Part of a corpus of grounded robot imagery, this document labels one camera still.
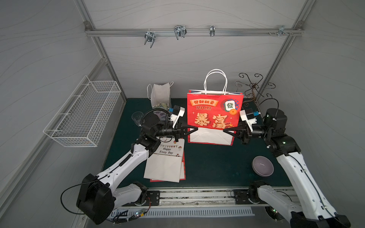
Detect red paper bag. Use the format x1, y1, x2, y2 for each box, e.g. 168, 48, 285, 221
186, 69, 244, 146
150, 154, 186, 182

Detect white paper bag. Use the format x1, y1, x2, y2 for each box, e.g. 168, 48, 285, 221
144, 138, 185, 183

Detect floral paper bag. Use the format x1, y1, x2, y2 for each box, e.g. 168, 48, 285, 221
146, 82, 174, 110

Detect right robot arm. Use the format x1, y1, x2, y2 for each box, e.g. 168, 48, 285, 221
223, 108, 351, 228

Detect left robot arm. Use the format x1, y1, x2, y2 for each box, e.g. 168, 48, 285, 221
76, 105, 198, 225

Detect pink bowl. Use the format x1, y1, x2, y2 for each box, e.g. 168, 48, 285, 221
252, 156, 274, 177

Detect scrolled metal glass rack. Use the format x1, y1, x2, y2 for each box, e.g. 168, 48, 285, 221
234, 73, 276, 107

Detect leftmost metal hook clamp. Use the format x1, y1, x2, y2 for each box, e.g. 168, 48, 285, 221
144, 31, 156, 48

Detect white vent grille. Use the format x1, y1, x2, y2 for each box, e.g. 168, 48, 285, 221
108, 207, 255, 219

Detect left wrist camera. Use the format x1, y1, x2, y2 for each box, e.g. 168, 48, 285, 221
169, 105, 185, 129

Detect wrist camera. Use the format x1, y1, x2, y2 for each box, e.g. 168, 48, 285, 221
169, 105, 185, 129
240, 108, 260, 132

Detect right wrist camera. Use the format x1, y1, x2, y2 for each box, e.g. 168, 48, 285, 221
240, 108, 260, 132

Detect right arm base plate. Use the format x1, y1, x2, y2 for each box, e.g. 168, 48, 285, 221
232, 188, 259, 205

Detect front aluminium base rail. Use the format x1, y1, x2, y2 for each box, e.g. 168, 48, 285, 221
74, 186, 297, 210

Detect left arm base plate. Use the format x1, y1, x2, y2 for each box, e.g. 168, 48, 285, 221
123, 190, 160, 207

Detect white wire basket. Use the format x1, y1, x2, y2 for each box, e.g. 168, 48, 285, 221
43, 76, 121, 147

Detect horizontal aluminium rail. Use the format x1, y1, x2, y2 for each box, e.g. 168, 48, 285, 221
85, 27, 304, 37

